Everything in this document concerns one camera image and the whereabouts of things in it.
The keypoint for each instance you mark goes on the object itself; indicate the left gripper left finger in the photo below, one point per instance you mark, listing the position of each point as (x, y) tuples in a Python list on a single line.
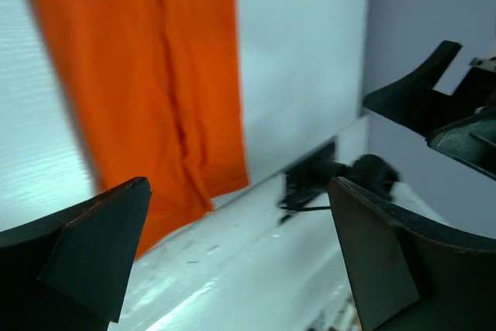
[(69, 270)]

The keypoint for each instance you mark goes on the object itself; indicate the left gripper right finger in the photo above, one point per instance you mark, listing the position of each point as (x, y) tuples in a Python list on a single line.
[(408, 272)]

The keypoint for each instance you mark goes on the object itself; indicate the orange t shirt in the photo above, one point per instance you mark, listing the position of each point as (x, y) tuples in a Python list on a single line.
[(154, 85)]

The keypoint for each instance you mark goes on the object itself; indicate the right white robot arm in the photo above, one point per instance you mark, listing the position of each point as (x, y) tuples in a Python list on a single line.
[(461, 125)]

